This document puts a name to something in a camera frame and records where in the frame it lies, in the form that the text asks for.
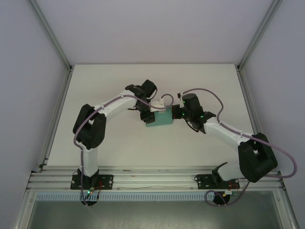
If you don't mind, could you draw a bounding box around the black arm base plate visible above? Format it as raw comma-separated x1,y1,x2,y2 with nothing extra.
194,174,240,190
70,174,114,190

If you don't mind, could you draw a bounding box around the aluminium frame strut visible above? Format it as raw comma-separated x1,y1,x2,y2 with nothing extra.
274,188,301,229
12,189,37,229

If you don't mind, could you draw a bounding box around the teal green cloth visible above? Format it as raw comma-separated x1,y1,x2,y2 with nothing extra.
145,106,175,128

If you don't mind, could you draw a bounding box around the aluminium table side rail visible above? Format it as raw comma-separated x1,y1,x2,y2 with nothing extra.
236,66,273,172
38,69,73,173

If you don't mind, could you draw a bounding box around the grey slotted cable duct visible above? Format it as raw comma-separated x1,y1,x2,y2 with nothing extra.
35,192,215,202

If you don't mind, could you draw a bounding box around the aluminium frame post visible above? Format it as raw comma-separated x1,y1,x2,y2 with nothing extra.
28,0,73,72
237,0,285,71

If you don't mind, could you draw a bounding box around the grey metal sheet panel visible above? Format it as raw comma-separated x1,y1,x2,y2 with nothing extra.
25,199,285,229

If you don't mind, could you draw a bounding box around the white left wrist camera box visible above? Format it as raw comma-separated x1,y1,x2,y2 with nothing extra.
149,99,167,114

